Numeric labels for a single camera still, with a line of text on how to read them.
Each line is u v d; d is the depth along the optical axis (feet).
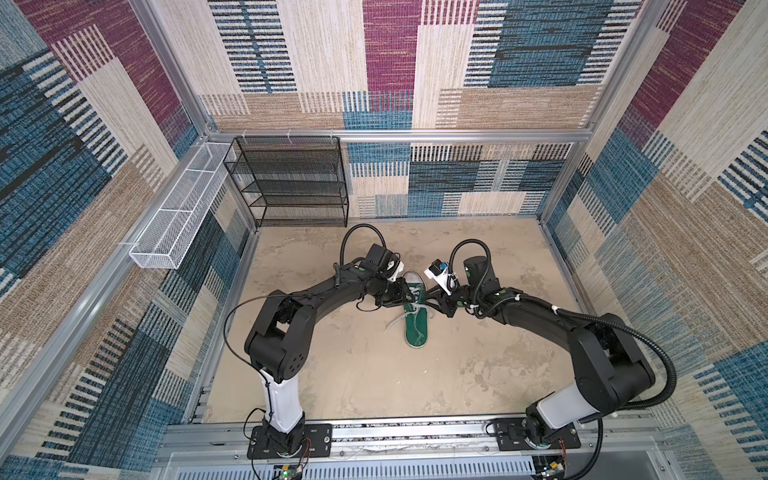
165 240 3.01
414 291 3.16
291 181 3.59
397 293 2.63
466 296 2.46
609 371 1.46
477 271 2.31
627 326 1.43
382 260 2.49
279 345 1.60
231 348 1.60
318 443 2.40
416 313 2.94
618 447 2.40
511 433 2.40
